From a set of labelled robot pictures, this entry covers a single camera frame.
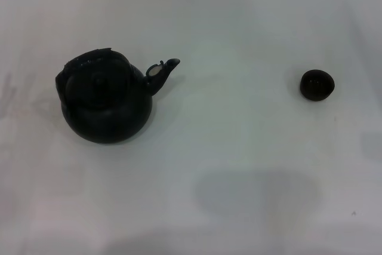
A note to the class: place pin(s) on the small dark teacup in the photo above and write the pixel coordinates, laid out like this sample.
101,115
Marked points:
317,84

